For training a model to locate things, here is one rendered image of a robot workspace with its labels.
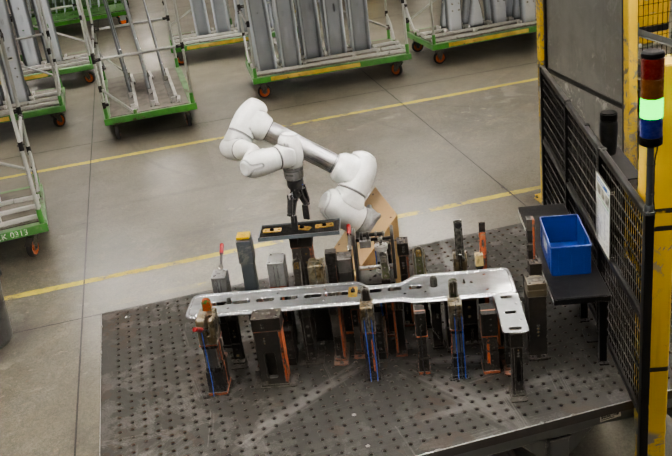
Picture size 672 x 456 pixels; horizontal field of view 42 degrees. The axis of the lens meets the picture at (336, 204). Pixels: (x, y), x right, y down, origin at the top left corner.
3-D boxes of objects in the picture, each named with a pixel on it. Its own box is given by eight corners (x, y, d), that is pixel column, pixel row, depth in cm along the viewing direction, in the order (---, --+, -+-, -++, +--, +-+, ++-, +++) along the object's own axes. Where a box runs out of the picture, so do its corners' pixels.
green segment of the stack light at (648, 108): (643, 121, 264) (643, 101, 262) (636, 114, 271) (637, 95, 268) (666, 118, 264) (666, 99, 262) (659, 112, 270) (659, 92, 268)
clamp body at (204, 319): (205, 400, 360) (189, 324, 346) (211, 379, 374) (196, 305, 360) (230, 398, 360) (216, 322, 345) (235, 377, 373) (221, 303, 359)
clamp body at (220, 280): (220, 350, 394) (206, 280, 380) (223, 336, 405) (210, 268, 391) (241, 348, 394) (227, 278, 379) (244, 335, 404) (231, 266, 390)
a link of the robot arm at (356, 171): (361, 201, 446) (378, 163, 450) (369, 198, 430) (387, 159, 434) (225, 133, 435) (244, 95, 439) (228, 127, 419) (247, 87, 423)
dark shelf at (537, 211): (554, 306, 339) (553, 299, 337) (517, 212, 421) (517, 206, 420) (611, 301, 337) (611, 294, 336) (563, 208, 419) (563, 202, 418)
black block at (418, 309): (416, 378, 357) (410, 317, 346) (415, 364, 367) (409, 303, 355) (436, 377, 356) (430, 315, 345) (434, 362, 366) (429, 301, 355)
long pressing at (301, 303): (182, 323, 362) (182, 320, 362) (192, 296, 383) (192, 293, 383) (517, 295, 352) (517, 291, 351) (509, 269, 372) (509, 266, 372)
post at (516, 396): (511, 402, 335) (508, 338, 324) (507, 386, 345) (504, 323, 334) (528, 401, 334) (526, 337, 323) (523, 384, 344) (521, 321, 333)
